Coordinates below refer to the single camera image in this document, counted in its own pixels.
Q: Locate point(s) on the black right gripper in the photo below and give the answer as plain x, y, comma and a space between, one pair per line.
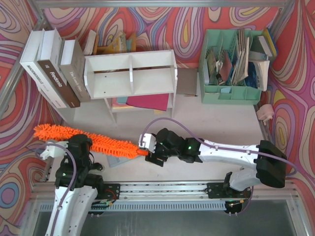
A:
155, 153

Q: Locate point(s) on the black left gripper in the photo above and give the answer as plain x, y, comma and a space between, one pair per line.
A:
80, 143

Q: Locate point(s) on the blue beige scientific calculator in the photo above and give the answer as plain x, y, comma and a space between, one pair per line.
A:
116, 161

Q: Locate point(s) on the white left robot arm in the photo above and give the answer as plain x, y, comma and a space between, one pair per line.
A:
71, 205

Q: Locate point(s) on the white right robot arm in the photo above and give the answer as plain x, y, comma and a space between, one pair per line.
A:
262, 164

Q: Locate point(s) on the white wooden bookshelf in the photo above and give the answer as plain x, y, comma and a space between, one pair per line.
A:
130, 75

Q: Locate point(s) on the yellow sticky note pad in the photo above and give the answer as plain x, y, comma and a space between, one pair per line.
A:
158, 112

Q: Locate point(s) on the coloured paper sheet stack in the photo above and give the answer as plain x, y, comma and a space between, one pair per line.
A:
155, 101

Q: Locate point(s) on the grey Lonely One book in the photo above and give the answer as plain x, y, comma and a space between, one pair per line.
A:
72, 65

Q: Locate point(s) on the brown Fredonia book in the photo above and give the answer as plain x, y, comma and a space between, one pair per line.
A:
48, 58

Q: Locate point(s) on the grey brown notebook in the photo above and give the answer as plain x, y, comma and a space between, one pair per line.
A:
187, 81

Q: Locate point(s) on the white Mademoiselle book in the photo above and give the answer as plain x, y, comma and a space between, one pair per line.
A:
29, 62

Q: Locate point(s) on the leaning books behind shelf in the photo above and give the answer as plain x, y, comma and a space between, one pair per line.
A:
120, 44

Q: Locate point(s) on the mint green desk organizer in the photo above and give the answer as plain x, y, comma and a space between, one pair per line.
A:
231, 95

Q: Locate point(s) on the magazines in green organizer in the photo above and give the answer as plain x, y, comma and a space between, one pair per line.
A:
224, 58

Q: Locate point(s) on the pink piggy figurine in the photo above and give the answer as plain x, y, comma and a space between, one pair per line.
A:
265, 113

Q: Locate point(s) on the blue white books at organizer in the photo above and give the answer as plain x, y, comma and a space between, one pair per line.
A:
263, 52

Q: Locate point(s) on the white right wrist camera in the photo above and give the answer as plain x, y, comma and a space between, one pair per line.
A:
147, 142

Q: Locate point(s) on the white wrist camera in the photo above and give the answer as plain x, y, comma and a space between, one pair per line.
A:
54, 149
147, 142

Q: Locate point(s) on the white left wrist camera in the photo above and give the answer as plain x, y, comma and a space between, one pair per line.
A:
54, 149

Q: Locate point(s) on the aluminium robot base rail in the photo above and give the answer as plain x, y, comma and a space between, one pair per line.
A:
171, 196

